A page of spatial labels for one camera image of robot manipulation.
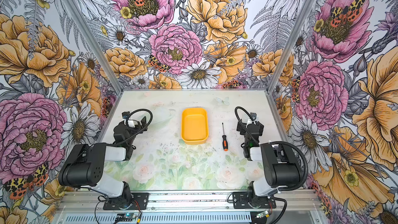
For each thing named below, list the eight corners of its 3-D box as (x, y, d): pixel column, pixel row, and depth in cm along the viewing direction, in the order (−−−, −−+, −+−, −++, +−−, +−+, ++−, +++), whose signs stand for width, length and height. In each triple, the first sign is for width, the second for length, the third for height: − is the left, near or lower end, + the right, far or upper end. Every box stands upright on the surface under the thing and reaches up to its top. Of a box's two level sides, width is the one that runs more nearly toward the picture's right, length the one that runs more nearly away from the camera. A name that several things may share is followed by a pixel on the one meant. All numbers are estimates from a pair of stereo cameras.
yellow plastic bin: (179, 145, 95) (178, 140, 90) (183, 114, 111) (182, 108, 106) (208, 145, 96) (208, 140, 91) (207, 114, 111) (208, 108, 106)
